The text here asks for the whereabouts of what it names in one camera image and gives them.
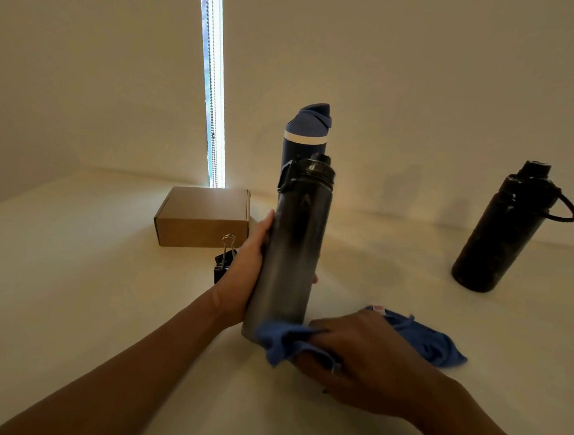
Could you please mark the person's left hand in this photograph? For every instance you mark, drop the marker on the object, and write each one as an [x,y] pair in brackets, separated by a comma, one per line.
[240,275]

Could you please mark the person's right hand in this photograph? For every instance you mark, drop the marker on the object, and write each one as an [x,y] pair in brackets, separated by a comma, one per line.
[374,363]

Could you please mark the person's right thumb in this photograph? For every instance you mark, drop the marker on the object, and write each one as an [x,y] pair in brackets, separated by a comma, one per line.
[330,323]

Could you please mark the person's left thumb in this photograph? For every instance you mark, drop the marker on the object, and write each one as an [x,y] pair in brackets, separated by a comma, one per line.
[262,232]

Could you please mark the grey steel water bottle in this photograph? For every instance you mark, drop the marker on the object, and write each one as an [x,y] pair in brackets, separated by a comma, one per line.
[291,255]

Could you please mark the blue microfibre cloth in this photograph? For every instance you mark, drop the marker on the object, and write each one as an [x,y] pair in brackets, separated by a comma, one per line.
[421,339]

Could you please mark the person's left forearm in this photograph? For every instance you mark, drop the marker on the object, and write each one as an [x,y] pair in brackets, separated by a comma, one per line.
[115,379]

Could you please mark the person's right forearm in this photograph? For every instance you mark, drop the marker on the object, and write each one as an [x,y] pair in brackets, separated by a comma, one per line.
[473,432]

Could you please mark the black binder clip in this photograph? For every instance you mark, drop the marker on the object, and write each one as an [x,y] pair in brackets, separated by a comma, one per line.
[223,264]

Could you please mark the brown cardboard box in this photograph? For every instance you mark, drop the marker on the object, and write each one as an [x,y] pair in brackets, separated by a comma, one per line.
[202,218]

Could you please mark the navy blue water bottle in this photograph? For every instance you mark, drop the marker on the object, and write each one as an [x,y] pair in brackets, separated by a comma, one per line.
[306,132]

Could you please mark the window gap with blind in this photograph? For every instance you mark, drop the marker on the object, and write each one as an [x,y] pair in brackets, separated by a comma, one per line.
[212,80]

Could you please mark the black water bottle with loop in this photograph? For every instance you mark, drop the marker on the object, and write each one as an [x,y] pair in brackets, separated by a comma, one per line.
[504,232]

